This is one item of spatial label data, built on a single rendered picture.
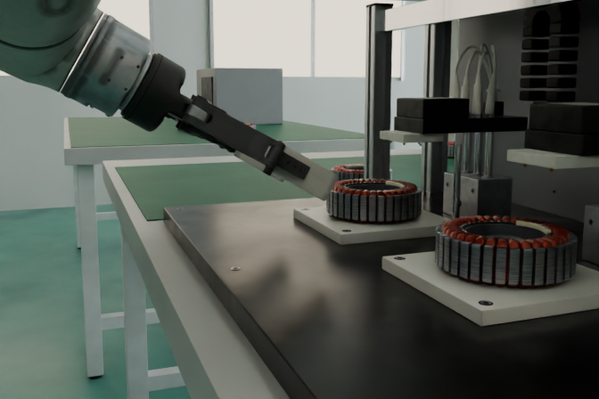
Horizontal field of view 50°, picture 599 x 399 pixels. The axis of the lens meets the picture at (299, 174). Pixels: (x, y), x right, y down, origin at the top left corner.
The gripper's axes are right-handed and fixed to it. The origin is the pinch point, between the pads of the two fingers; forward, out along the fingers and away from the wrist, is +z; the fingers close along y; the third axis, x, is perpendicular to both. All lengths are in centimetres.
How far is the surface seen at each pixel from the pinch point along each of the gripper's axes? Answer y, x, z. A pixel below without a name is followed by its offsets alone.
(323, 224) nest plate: 1.9, -3.7, 4.6
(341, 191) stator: 0.8, 0.6, 5.3
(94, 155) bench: -134, -18, -9
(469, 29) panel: -18.7, 33.2, 20.7
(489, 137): 2.0, 15.1, 18.8
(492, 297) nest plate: 29.1, -2.5, 6.6
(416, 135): 2.4, 10.4, 9.6
